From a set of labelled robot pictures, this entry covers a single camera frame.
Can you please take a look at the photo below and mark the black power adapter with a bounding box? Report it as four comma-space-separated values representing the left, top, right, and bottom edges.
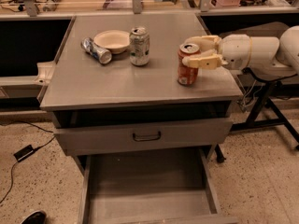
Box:
14, 145, 35, 162

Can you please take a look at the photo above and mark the grey top drawer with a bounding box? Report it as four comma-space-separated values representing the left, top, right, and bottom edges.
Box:
55, 118, 233, 156

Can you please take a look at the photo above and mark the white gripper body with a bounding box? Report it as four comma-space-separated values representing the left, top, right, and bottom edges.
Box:
219, 35, 251, 70

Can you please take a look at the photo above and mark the blue silver lying can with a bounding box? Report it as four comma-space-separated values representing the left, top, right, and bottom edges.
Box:
81, 37, 112, 64

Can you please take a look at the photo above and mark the red coke can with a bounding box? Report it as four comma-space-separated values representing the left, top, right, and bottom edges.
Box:
178, 43, 200, 86

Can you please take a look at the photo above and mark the black stand table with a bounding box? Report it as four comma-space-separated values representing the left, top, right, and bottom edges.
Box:
214, 21, 299, 164

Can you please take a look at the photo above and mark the black drawer handle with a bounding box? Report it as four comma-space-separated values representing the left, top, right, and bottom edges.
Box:
132, 131, 162, 142

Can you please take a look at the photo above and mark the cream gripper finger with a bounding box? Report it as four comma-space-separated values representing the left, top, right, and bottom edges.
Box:
182, 54, 222, 70
185, 35, 221, 52

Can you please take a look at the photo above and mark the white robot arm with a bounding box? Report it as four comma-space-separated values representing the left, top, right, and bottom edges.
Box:
182, 26, 299, 73

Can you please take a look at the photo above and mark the black shoe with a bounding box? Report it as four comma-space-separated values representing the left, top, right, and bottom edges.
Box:
20, 210, 47, 224

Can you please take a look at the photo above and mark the white paper bowl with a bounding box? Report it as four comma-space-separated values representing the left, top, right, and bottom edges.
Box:
93, 30, 130, 54

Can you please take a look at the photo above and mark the black floor cable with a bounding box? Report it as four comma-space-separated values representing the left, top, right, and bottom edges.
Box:
0, 120, 56, 204

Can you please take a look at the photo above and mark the grey drawer cabinet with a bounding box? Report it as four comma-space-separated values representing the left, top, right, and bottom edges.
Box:
39, 12, 245, 224

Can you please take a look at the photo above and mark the white plastic bracket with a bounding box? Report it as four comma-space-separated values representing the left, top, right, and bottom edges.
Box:
35, 61, 56, 85

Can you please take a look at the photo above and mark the open grey middle drawer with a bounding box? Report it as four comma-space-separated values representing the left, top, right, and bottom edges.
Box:
78, 147, 238, 224

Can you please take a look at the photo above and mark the green white upright can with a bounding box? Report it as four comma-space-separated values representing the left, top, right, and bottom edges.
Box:
129, 26, 150, 66

